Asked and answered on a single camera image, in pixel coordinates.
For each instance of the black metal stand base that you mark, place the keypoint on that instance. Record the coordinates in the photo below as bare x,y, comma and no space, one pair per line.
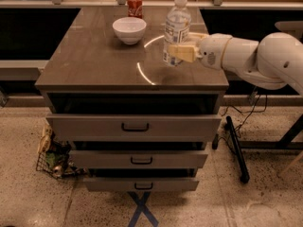
285,143

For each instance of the grey drawer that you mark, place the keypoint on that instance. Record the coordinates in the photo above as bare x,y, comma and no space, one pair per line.
134,128
138,159
141,184

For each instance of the white ceramic bowl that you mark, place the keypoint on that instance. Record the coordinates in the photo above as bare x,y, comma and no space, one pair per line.
129,30

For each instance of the bottom grey drawer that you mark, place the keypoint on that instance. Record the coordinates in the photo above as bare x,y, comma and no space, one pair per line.
141,184

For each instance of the red soda can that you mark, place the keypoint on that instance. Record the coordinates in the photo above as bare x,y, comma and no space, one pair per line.
135,8

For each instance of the top grey drawer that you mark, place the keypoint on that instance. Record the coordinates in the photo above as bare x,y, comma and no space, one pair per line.
134,128

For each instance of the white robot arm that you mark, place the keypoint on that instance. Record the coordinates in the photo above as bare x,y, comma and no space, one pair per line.
272,63

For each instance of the grey drawer cabinet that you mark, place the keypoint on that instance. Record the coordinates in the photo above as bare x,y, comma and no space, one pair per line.
93,72

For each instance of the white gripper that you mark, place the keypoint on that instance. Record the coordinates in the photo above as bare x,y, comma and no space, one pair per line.
210,51

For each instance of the wire basket with clutter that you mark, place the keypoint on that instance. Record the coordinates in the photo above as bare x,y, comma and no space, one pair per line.
54,156

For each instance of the clear plastic water bottle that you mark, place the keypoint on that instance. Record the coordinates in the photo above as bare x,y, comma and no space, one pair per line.
176,30

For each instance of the middle grey drawer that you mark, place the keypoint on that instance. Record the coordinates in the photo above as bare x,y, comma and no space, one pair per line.
138,159

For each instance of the blue tape cross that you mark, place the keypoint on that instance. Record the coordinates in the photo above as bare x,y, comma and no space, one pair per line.
142,209

